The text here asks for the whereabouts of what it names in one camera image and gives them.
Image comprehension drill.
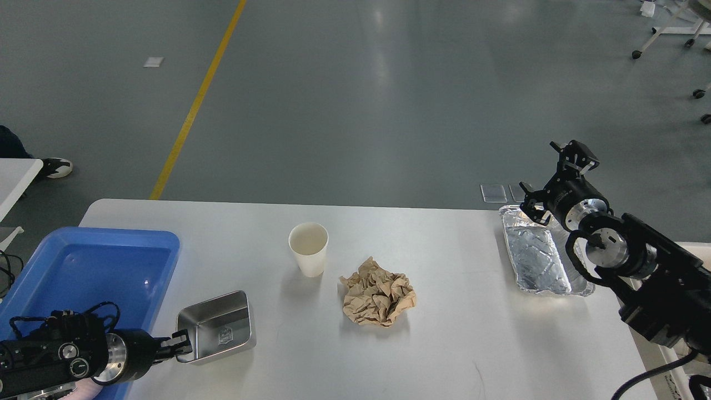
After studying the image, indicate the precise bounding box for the white side table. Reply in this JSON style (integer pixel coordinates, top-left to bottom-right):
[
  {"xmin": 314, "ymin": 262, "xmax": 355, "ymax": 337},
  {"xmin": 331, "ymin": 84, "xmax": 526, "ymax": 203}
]
[{"xmin": 1, "ymin": 159, "xmax": 42, "ymax": 221}]

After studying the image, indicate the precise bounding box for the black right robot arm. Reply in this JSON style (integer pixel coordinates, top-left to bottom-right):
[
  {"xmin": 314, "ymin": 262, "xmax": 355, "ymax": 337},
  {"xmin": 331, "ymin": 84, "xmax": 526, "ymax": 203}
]
[{"xmin": 519, "ymin": 140, "xmax": 710, "ymax": 359}]

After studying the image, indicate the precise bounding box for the clear floor plate right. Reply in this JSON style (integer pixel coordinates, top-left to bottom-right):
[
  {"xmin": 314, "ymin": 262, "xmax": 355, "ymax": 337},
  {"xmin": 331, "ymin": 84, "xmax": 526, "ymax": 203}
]
[{"xmin": 508, "ymin": 184, "xmax": 527, "ymax": 203}]

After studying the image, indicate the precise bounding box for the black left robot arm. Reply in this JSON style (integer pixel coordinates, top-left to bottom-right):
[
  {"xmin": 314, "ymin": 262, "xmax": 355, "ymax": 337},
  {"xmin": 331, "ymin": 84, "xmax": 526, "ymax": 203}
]
[{"xmin": 1, "ymin": 301, "xmax": 193, "ymax": 399}]

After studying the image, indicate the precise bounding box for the crumpled brown paper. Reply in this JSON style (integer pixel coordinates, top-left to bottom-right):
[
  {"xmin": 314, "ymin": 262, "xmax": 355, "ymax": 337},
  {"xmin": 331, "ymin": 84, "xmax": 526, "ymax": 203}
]
[{"xmin": 339, "ymin": 257, "xmax": 418, "ymax": 328}]

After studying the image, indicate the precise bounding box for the aluminium foil tray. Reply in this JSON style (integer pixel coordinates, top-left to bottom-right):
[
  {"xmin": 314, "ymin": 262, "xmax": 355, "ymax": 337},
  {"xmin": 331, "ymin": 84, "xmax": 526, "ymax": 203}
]
[{"xmin": 498, "ymin": 205, "xmax": 596, "ymax": 298}]

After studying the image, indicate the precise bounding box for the white wheeled cart frame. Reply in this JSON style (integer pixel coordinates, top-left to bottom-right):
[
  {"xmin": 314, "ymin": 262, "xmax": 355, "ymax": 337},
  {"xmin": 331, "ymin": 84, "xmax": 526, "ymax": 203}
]
[{"xmin": 632, "ymin": 0, "xmax": 711, "ymax": 60}]

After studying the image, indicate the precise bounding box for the seated person in dark clothes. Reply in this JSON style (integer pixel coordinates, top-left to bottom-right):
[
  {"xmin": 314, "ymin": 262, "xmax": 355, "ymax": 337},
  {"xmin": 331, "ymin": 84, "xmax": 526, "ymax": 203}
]
[{"xmin": 1, "ymin": 125, "xmax": 74, "ymax": 179}]

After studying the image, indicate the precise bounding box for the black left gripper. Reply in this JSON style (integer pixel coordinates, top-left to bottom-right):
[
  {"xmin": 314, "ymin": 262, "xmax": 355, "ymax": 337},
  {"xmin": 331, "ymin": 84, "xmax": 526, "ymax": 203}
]
[{"xmin": 92, "ymin": 329, "xmax": 192, "ymax": 386}]

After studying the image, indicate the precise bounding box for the pink mug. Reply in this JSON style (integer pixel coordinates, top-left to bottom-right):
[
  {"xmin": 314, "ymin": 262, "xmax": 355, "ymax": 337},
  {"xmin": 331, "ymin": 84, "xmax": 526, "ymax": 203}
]
[{"xmin": 58, "ymin": 379, "xmax": 104, "ymax": 399}]

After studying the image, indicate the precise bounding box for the clear floor plate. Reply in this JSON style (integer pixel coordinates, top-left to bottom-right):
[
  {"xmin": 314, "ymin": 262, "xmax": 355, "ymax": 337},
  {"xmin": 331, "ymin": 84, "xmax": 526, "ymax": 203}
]
[
  {"xmin": 480, "ymin": 184, "xmax": 508, "ymax": 203},
  {"xmin": 508, "ymin": 184, "xmax": 527, "ymax": 203}
]

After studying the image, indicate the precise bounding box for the black cable bottom right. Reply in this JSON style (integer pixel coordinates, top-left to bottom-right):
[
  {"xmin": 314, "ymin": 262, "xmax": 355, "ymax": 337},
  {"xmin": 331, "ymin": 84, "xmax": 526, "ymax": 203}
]
[{"xmin": 611, "ymin": 350, "xmax": 711, "ymax": 400}]

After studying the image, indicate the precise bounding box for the clear floor plate left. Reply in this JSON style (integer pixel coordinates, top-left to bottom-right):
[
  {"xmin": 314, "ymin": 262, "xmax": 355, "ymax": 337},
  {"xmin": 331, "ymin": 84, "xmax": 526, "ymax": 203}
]
[{"xmin": 480, "ymin": 184, "xmax": 508, "ymax": 203}]

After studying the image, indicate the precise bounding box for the white paper cup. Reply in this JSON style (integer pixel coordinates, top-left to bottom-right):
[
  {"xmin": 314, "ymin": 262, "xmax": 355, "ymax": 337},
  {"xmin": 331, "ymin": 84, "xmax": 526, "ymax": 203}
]
[{"xmin": 288, "ymin": 222, "xmax": 329, "ymax": 278}]

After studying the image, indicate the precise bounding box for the blue plastic tray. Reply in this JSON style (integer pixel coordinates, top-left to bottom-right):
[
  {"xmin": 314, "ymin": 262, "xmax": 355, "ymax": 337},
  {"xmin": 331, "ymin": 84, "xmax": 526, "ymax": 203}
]
[{"xmin": 0, "ymin": 226, "xmax": 181, "ymax": 400}]

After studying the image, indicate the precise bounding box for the stainless steel rectangular container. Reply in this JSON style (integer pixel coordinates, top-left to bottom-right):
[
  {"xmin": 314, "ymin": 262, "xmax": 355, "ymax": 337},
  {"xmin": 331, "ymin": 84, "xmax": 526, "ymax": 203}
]
[{"xmin": 176, "ymin": 291, "xmax": 257, "ymax": 365}]

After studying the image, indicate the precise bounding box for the white paper scrap on floor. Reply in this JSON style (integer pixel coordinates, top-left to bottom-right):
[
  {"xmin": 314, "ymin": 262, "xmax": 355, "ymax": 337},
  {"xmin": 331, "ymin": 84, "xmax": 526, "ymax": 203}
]
[{"xmin": 143, "ymin": 57, "xmax": 164, "ymax": 68}]

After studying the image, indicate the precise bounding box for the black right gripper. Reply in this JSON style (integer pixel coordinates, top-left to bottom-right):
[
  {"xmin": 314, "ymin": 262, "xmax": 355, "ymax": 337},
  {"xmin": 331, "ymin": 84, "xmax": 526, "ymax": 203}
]
[{"xmin": 519, "ymin": 140, "xmax": 610, "ymax": 231}]

